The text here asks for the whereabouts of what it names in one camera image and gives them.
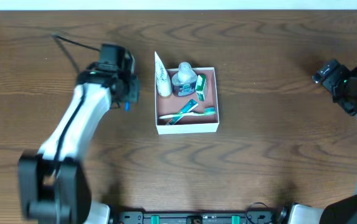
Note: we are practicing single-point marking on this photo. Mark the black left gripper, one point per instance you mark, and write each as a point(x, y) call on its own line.
point(131, 90)

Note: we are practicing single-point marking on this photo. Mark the blue disposable razor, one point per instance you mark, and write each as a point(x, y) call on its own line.
point(127, 106)

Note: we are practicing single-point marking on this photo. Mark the white Pantene tube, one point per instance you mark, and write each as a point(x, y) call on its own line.
point(163, 81)

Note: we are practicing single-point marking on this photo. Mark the Colgate toothpaste tube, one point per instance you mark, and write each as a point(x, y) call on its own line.
point(188, 107)

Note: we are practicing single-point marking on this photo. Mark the green white soap box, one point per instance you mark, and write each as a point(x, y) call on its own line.
point(201, 87)

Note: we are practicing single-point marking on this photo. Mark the green toothbrush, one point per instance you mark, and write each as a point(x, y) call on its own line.
point(207, 112)

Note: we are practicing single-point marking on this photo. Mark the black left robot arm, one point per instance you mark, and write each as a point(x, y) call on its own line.
point(52, 184)

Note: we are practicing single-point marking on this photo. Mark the white box pink interior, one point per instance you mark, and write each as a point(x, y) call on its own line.
point(189, 124)

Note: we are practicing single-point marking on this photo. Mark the black mounting rail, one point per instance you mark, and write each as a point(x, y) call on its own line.
point(249, 216)

